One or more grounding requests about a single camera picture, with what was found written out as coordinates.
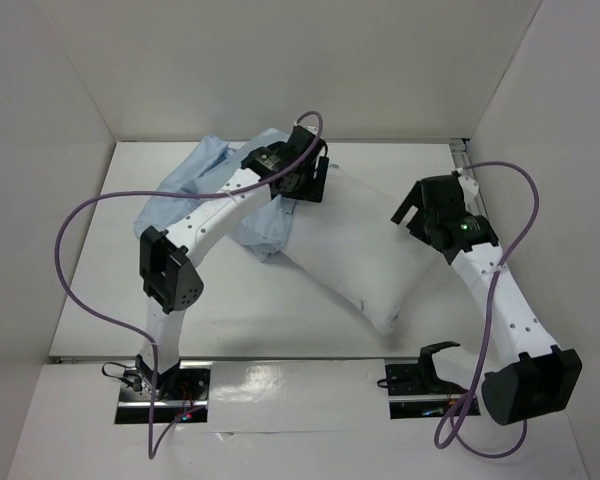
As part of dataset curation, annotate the white pillow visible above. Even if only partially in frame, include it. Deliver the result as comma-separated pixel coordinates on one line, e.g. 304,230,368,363
282,167,436,337

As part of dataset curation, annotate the light blue pillowcase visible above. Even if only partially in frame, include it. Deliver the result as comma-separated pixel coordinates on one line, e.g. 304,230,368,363
134,128,296,262

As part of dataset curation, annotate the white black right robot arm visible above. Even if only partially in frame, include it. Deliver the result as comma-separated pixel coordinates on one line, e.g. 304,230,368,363
391,174,582,425

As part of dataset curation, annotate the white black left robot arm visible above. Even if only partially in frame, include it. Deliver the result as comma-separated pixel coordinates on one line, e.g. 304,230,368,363
136,141,329,399

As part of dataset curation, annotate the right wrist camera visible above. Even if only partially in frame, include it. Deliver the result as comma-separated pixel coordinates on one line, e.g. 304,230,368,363
452,169,479,203

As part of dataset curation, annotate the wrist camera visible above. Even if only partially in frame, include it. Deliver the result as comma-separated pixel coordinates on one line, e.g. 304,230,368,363
452,169,479,203
286,124,327,158

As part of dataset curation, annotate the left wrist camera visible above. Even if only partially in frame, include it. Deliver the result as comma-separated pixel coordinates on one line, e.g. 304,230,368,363
286,124,327,158

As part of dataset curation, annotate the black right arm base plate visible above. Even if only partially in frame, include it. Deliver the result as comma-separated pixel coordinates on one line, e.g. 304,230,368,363
376,361,466,420

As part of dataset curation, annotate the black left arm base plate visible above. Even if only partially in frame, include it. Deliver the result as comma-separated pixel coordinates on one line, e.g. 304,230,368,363
101,361,211,425

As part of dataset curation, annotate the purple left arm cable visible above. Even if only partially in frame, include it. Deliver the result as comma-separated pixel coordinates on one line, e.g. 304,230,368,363
54,110,326,461

